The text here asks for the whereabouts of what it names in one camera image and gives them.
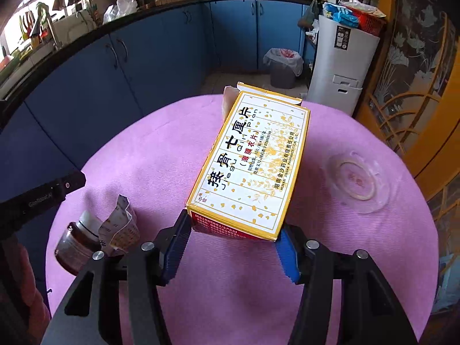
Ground brown medicine jar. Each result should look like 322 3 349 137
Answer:
54 210 102 276

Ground red yellow medicine box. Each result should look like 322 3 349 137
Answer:
186 82 311 242

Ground clear round plastic lid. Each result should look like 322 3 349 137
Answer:
323 150 391 214

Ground paper leaflet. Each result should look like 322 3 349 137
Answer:
98 195 139 256

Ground blue kitchen cabinets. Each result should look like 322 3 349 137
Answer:
1 0 310 200

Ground pink tablecloth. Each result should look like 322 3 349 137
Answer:
44 94 440 345

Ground grey bin with liner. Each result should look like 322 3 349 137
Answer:
263 47 304 89

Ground white storage cabinet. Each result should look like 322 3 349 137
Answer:
306 16 380 116

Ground orange wooden glass door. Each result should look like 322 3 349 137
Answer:
357 0 459 313

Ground blue plastic bag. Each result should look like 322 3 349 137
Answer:
323 2 359 28

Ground red plastic basket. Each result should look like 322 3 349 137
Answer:
349 8 386 37

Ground white plastic bag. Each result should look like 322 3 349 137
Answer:
103 0 138 24

